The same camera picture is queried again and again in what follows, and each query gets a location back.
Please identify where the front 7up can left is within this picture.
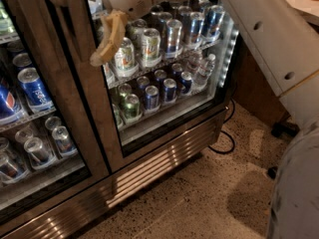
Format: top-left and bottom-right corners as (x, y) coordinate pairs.
(113, 37), (139, 78)

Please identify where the silver blue can lower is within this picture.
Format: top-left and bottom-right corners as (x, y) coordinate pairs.
(52, 125), (77, 156)

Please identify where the blue soda can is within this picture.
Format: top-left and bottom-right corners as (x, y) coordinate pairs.
(162, 79), (177, 104)
(144, 86), (160, 112)
(180, 72), (192, 95)

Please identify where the blue soda can front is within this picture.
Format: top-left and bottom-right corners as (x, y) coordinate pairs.
(144, 86), (160, 112)

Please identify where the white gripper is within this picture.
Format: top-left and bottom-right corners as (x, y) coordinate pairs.
(50, 0), (153, 67)

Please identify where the Red Bull can middle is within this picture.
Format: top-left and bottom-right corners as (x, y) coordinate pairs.
(184, 12), (204, 45)

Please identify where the large Pepsi can left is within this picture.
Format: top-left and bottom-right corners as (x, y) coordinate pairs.
(0, 75), (27, 125)

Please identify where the silver can lower left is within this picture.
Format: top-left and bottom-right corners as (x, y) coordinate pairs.
(24, 137), (57, 170)

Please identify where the steel fridge base grille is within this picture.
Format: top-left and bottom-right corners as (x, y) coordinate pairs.
(1, 110), (226, 239)

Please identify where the blue soda can middle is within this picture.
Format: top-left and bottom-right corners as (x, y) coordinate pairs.
(162, 79), (177, 104)

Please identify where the clear water bottle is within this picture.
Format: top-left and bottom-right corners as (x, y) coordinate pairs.
(193, 54), (216, 89)

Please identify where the glass fridge door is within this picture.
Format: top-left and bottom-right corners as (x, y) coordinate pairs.
(50, 0), (241, 171)
(0, 0), (111, 231)

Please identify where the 7up can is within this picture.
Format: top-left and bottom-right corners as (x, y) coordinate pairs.
(113, 37), (139, 78)
(140, 28), (160, 68)

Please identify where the Red Bull can right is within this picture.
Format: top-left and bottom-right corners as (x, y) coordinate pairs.
(202, 5), (225, 39)

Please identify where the black power cable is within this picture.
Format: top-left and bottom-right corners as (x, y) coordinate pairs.
(208, 98), (237, 155)

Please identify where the front 7up can right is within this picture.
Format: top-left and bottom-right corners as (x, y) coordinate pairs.
(140, 28), (160, 68)

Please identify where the green soda can front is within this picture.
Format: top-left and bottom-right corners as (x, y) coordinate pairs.
(122, 94), (142, 122)

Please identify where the blue soda can right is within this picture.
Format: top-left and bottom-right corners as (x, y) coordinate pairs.
(180, 72), (192, 95)

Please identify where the red bull can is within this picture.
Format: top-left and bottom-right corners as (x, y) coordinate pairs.
(202, 5), (225, 39)
(163, 19), (182, 58)
(184, 12), (204, 45)

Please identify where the front Red Bull can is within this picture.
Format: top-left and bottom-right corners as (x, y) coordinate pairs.
(163, 19), (182, 58)

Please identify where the front blue Pepsi can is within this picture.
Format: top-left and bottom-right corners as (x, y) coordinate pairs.
(18, 68), (54, 113)

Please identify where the black office chair base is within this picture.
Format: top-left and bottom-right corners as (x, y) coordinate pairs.
(267, 121), (299, 179)

